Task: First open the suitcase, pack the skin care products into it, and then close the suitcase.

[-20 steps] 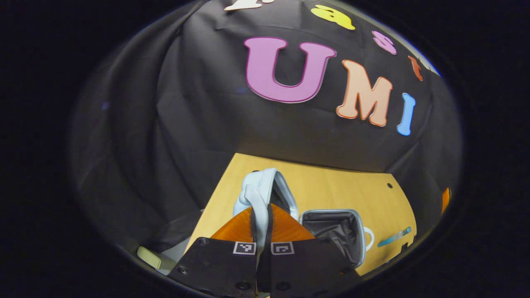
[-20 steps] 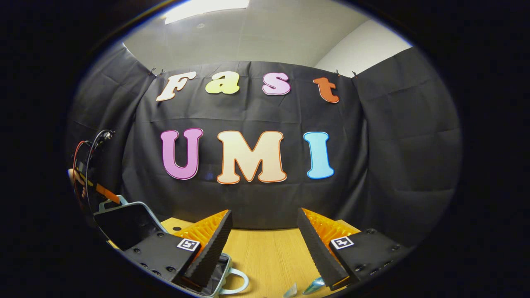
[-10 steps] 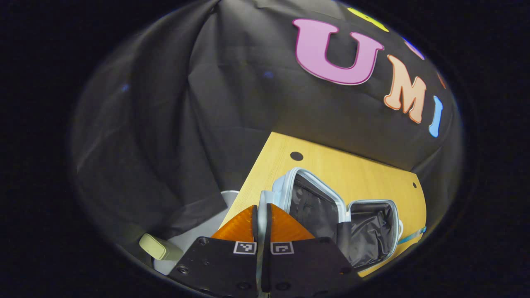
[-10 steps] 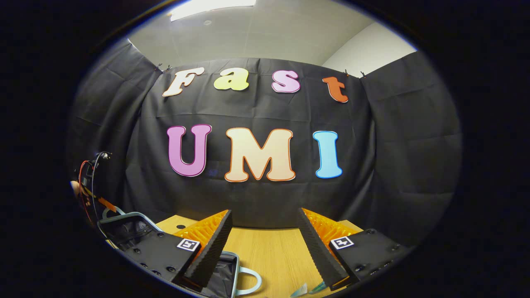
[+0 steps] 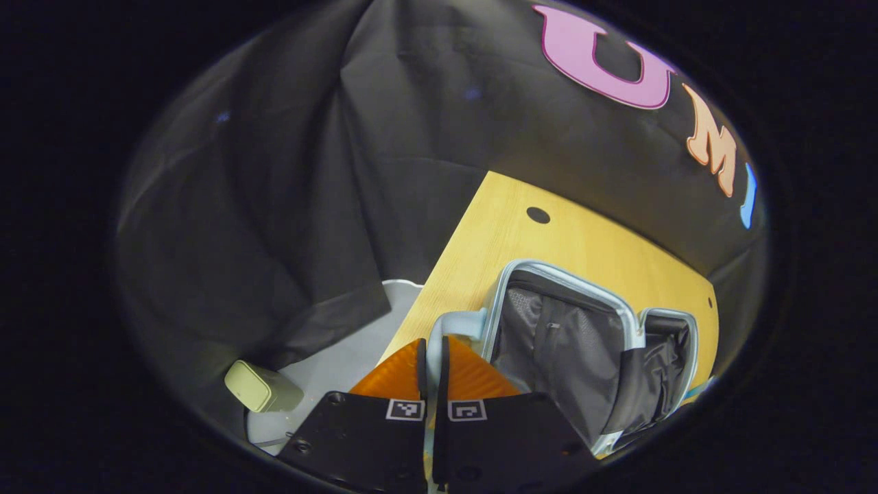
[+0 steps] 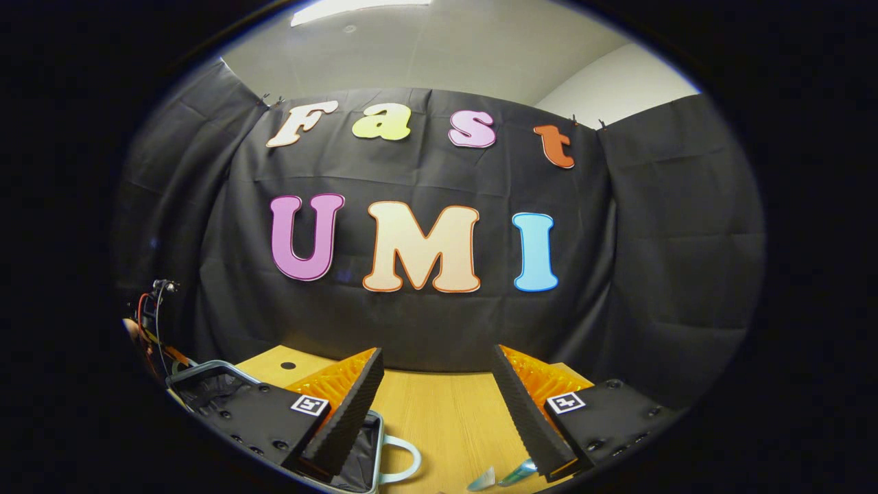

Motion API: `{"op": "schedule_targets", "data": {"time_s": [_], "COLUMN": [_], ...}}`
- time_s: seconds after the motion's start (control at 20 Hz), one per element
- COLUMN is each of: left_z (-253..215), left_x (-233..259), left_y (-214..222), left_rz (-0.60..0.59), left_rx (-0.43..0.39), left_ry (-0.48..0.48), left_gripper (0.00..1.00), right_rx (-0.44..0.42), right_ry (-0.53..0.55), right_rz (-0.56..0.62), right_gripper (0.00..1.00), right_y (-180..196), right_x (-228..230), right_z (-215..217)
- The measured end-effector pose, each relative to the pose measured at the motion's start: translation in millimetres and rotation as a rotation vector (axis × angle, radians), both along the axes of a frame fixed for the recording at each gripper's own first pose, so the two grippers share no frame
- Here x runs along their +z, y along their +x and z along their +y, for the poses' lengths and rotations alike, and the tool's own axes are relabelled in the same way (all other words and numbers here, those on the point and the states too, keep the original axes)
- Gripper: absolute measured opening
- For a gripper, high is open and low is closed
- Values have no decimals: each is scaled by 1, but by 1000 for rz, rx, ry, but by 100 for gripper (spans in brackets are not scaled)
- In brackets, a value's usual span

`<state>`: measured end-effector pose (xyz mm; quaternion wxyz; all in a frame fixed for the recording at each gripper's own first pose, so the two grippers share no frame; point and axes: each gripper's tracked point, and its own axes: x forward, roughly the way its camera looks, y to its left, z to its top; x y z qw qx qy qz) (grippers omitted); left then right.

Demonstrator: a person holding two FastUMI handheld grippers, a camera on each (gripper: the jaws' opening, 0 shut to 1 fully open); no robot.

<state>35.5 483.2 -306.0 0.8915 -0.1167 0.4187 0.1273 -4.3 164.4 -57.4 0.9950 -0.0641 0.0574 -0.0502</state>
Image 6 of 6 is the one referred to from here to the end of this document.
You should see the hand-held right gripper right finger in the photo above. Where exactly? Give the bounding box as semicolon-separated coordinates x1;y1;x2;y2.
491;344;687;481

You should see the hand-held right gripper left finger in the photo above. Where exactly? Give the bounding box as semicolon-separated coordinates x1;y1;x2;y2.
199;346;386;482

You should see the blue-green skin care bottle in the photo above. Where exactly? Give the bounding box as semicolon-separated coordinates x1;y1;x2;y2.
497;458;540;487

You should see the light blue suitcase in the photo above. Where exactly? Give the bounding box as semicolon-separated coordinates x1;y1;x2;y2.
167;360;423;494

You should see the black backdrop cloth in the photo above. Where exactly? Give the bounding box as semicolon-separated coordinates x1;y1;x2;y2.
113;58;766;412

